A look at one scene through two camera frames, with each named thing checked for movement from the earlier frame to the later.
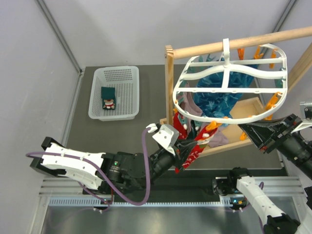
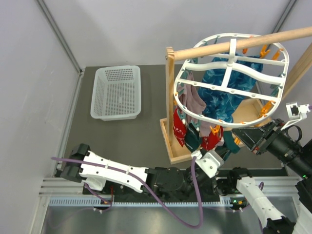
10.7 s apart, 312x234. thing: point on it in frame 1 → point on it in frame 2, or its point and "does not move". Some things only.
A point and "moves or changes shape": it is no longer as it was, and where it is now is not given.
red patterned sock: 182,128 does not move
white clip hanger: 232,89 moves or changes shape
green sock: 192,134 does not move
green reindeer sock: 108,97 → 230,144
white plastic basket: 126,81 does not move
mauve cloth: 219,136 → 190,96
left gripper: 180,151 → 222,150
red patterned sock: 202,140 → 209,142
